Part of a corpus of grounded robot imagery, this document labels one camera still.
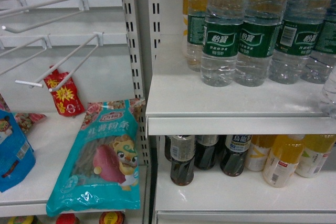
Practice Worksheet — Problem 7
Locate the water bottle team label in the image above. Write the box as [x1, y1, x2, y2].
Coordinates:
[318, 66, 335, 119]

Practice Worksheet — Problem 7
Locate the white water shelf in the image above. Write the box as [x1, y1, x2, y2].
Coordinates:
[145, 58, 336, 137]

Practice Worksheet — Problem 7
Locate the water bottle back left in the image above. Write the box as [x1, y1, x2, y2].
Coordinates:
[186, 0, 208, 72]

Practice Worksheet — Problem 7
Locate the water bottle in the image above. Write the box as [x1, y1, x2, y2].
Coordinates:
[235, 0, 287, 87]
[300, 2, 335, 84]
[201, 0, 247, 87]
[268, 0, 331, 84]
[186, 0, 208, 72]

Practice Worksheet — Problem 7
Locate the white bottom right shelf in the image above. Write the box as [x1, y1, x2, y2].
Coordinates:
[155, 165, 335, 223]

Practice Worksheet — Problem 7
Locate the white left product shelf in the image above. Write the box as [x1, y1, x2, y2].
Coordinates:
[1, 113, 84, 217]

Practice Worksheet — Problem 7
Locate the water bottle far right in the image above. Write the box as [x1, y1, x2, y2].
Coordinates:
[300, 2, 335, 84]

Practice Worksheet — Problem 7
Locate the dark tea bottle front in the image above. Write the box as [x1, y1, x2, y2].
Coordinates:
[170, 135, 195, 186]

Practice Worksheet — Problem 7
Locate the dark tea bottle middle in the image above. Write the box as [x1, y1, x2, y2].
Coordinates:
[195, 135, 219, 170]

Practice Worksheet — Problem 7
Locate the dark oolong tea bottle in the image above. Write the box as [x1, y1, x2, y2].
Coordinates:
[220, 135, 252, 177]

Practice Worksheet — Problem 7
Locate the white peg hook lower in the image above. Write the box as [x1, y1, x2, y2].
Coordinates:
[15, 31, 104, 93]

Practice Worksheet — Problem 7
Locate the white peg hook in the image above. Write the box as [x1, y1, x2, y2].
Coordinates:
[15, 31, 104, 93]
[1, 0, 89, 34]

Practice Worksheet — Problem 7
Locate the red sauce pouch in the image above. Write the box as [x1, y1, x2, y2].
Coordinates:
[44, 69, 85, 117]

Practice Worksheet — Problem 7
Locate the teal noodle bag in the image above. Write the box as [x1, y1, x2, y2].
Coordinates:
[46, 98, 145, 217]

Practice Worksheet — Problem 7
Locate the yellow drink bottle left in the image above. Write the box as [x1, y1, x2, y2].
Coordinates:
[245, 135, 277, 172]

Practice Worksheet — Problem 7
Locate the yellow drink bottle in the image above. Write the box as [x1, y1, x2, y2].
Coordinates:
[295, 134, 335, 178]
[263, 134, 305, 188]
[245, 135, 277, 172]

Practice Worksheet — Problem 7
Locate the yellow drink bottle front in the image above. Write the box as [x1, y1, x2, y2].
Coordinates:
[263, 134, 305, 188]

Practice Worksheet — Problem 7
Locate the yellow red lid jar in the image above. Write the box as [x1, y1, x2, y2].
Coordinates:
[99, 211, 125, 224]

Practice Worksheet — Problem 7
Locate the white peg hook upper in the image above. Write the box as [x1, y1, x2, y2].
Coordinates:
[1, 0, 89, 34]

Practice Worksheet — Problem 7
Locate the floral candy bag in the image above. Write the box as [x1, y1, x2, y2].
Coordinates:
[14, 113, 47, 134]

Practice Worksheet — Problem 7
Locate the yellow drink bottle right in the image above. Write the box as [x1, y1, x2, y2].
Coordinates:
[295, 134, 335, 178]

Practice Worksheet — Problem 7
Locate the blue snack bag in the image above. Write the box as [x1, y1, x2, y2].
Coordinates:
[1, 110, 36, 193]

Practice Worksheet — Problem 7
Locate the white slotted upright post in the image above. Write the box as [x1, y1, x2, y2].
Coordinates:
[122, 0, 151, 166]

